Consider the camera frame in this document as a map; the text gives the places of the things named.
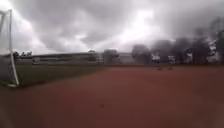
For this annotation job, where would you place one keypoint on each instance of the green grass field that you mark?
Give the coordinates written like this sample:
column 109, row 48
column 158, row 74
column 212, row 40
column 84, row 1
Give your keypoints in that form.
column 50, row 73

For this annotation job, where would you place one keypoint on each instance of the white goal frame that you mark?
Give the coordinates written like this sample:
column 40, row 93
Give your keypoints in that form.
column 12, row 66

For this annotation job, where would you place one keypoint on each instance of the long grey grandstand building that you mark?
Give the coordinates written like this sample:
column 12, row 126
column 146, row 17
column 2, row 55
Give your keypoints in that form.
column 63, row 58

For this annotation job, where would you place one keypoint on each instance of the red running track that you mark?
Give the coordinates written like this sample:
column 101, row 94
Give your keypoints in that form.
column 133, row 96

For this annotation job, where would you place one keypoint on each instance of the pale building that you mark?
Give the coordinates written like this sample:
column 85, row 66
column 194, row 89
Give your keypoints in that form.
column 126, row 58

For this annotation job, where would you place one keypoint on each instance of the dark tree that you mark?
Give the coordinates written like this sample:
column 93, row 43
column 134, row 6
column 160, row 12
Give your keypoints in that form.
column 110, row 56

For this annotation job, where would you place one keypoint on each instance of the row of dark trees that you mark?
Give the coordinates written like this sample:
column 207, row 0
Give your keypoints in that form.
column 200, row 50

